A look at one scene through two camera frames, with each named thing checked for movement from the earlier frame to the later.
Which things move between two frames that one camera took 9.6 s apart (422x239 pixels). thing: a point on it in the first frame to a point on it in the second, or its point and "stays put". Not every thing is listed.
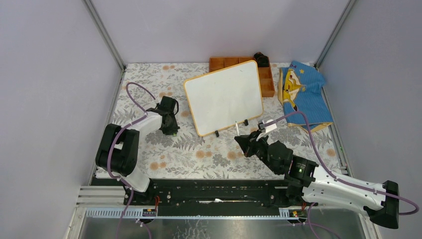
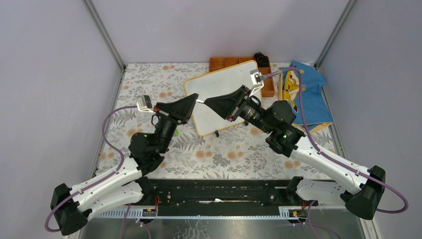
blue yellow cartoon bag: x=300 y=88 stays put
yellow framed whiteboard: x=225 y=97 stays put
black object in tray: x=263 y=60 stays put
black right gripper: x=248 y=142 to x=230 y=106
